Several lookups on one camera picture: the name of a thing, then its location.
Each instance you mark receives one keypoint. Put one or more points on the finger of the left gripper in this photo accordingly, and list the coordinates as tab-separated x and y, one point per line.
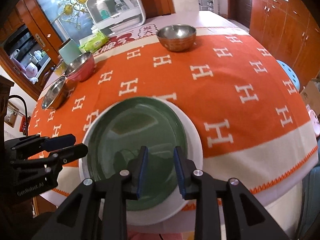
67	153
36	143

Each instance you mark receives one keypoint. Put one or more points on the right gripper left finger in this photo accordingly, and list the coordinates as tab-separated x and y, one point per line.
97	209

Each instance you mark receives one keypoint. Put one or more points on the foil covered yellow cup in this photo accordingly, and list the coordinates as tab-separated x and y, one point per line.
60	68

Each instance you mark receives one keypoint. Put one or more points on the steel bowl red outside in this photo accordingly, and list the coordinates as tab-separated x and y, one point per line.
82	68

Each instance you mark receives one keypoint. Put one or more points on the small steel bowl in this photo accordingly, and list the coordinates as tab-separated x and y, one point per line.
57	93

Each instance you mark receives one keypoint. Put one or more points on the large white plate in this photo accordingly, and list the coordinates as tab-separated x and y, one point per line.
168	215

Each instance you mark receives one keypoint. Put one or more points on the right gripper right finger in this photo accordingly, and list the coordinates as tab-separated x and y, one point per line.
244	216

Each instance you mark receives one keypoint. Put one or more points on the pink printed tablecloth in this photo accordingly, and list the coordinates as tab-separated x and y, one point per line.
140	30

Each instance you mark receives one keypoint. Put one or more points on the green wet wipes pack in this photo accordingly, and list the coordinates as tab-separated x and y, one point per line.
93	42

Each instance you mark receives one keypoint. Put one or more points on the gold flower decoration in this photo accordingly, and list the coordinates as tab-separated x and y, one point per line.
70	11

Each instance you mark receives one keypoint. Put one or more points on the blue plastic stool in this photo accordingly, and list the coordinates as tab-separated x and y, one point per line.
291	74

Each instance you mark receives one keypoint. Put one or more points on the wooden cabinets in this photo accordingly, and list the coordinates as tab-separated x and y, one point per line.
286	29

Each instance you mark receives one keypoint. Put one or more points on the white sterilizer cabinet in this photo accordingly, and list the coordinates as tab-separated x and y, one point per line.
115	16

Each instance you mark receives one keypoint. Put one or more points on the green plate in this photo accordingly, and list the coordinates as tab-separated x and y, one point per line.
118	136

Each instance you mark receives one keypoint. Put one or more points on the orange H-pattern blanket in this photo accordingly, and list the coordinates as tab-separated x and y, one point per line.
252	122

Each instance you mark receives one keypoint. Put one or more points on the large steel bowl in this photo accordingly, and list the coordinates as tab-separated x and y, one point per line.
176	37

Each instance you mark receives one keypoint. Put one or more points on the light green ceramic jar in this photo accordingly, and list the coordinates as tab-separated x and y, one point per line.
69	51

